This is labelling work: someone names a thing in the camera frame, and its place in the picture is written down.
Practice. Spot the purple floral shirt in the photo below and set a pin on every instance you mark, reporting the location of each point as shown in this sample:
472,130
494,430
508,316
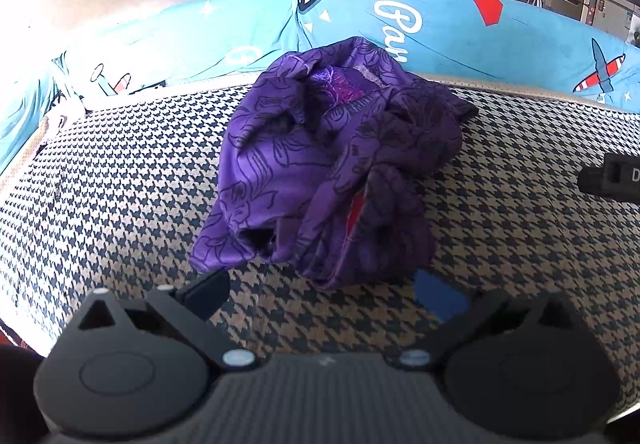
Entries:
310,164

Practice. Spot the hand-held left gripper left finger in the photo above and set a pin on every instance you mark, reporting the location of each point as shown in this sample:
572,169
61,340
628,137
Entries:
207,291

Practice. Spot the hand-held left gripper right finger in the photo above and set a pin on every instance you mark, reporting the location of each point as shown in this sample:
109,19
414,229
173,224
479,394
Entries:
440,296

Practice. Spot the white chest freezer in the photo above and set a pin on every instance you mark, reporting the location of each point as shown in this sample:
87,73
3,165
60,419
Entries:
607,12

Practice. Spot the houndstooth sofa mat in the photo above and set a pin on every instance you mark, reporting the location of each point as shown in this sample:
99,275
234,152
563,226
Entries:
125,204

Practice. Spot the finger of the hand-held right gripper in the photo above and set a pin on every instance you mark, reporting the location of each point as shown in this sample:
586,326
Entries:
591,180

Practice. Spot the blue printed sofa cover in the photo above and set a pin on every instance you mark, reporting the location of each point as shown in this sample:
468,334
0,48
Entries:
450,34

